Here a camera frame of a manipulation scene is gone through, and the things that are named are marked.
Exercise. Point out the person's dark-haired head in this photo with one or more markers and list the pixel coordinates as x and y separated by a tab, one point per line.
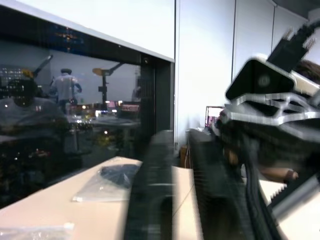
310	71

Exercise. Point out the brown cardboard box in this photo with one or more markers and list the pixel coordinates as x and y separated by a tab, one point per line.
184	156

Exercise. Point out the dark glass window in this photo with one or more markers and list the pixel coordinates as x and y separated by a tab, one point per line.
75	112

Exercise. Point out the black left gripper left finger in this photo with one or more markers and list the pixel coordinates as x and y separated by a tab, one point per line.
152	195

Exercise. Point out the computer monitor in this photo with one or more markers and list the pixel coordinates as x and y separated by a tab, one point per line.
212	116

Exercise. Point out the clear plastic bag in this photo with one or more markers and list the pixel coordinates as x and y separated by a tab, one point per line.
32	231

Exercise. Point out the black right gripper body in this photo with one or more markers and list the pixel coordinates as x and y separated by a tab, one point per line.
272	147

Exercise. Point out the black connector board with pins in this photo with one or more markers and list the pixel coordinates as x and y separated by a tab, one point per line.
290	47

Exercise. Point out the black pouch in clear bag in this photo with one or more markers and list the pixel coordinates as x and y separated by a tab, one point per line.
110	183

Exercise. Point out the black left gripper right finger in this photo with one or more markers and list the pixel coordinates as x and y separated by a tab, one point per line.
215	190

